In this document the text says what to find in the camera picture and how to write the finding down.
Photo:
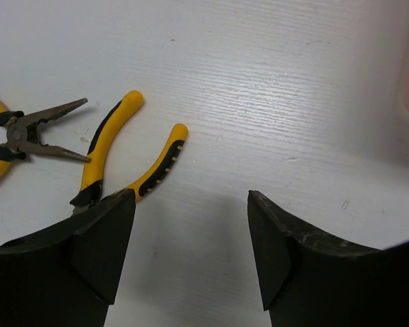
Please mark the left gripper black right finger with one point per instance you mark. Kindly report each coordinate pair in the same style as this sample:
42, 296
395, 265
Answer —
309, 277

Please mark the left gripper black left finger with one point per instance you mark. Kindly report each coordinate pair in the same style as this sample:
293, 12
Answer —
67, 274

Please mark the yellow needle-nose pliers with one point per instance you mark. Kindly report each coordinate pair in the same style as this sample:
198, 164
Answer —
91, 186

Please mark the yellow side cutter pliers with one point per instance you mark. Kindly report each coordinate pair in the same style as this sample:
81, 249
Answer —
22, 136

